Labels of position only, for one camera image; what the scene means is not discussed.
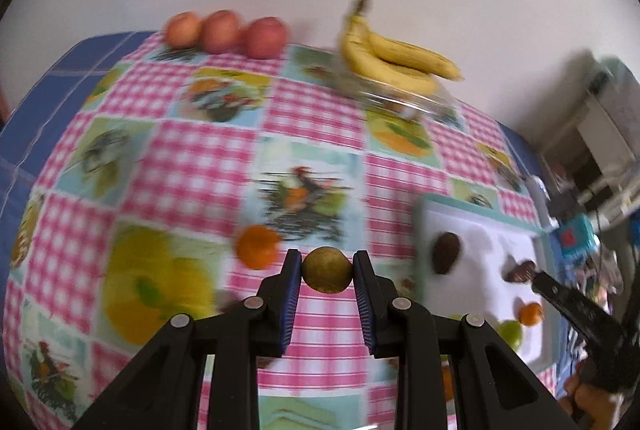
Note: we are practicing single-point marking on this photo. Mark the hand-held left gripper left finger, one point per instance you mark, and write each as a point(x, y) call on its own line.
point(292, 295)

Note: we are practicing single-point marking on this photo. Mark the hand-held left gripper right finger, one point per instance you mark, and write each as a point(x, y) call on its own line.
point(364, 295)

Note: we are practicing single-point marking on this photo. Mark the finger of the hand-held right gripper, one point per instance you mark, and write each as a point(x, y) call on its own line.
point(575, 310)

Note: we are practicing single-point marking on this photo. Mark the small tan round fruit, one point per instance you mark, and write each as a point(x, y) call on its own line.
point(327, 270)

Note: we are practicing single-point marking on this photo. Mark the wrinkled brown egg-shaped fruit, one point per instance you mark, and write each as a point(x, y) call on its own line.
point(520, 272)

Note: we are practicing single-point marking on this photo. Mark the small green oval fruit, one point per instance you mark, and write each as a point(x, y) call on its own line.
point(511, 334)

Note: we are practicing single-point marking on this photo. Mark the dark brown avocado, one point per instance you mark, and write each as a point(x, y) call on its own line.
point(445, 253)

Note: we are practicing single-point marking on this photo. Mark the white tray with teal rim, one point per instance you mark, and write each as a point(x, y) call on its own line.
point(480, 235)

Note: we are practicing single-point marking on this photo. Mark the person's right hand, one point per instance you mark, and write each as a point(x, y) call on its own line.
point(595, 405)

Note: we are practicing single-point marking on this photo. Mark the blue box with red label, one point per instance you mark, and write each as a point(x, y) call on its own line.
point(575, 237)

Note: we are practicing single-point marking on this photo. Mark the pink checked printed tablecloth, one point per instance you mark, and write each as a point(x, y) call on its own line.
point(200, 160)

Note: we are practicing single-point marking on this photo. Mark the white shelf unit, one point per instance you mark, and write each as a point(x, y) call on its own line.
point(605, 125)

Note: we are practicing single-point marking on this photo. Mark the clear plastic container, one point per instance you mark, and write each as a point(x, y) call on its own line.
point(415, 103)

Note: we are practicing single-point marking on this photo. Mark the yellow banana bunch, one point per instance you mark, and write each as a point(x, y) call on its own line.
point(395, 70)

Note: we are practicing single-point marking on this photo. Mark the red apple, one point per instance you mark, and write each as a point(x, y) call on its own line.
point(265, 38)

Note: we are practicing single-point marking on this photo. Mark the middle peach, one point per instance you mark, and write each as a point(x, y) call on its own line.
point(221, 32)

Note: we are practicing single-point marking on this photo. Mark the peach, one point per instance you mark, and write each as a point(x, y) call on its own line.
point(221, 32)
point(183, 30)

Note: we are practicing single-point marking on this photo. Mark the left peach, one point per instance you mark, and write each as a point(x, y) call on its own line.
point(183, 30)

